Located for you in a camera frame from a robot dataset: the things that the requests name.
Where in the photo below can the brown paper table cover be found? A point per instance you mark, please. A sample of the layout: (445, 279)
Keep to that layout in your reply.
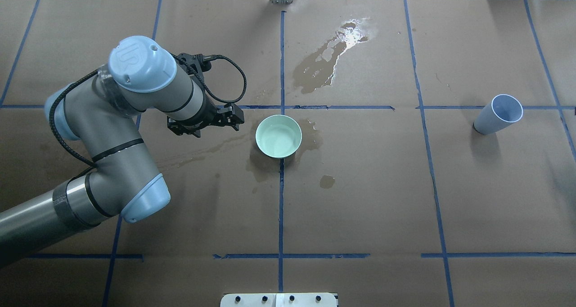
(392, 198)

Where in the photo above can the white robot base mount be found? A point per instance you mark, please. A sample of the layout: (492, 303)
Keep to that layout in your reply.
(313, 299)

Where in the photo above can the light green bowl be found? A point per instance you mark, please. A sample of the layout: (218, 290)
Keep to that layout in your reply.
(278, 136)

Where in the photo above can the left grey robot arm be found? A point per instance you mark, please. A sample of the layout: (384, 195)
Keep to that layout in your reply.
(92, 119)

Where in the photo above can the light blue plastic cup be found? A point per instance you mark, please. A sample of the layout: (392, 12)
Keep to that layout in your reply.
(501, 112)

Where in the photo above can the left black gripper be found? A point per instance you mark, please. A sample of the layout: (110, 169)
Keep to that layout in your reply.
(208, 112)

